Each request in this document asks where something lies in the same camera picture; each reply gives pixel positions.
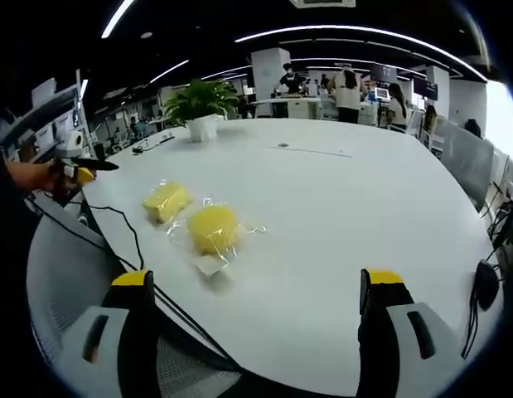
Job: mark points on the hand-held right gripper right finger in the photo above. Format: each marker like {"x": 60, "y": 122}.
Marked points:
{"x": 380, "y": 331}

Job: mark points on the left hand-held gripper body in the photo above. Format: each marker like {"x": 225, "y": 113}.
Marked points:
{"x": 73, "y": 143}

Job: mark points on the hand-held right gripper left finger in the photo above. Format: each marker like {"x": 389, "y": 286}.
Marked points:
{"x": 134, "y": 331}

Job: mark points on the rectangular yellow silicone block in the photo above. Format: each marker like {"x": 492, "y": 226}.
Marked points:
{"x": 167, "y": 201}

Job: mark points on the white storage shelf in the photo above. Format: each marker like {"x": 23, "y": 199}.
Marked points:
{"x": 45, "y": 116}

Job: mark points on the white mesh office chair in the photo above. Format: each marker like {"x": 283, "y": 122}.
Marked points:
{"x": 69, "y": 265}

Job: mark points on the green potted plant white pot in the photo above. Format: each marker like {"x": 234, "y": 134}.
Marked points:
{"x": 202, "y": 103}

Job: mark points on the long ceiling light strip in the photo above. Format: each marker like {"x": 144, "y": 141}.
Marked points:
{"x": 117, "y": 18}
{"x": 364, "y": 35}

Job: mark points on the grey desk partition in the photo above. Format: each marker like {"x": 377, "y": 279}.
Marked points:
{"x": 467, "y": 161}

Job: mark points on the dark wall screen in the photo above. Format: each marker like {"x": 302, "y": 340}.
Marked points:
{"x": 426, "y": 88}
{"x": 383, "y": 72}

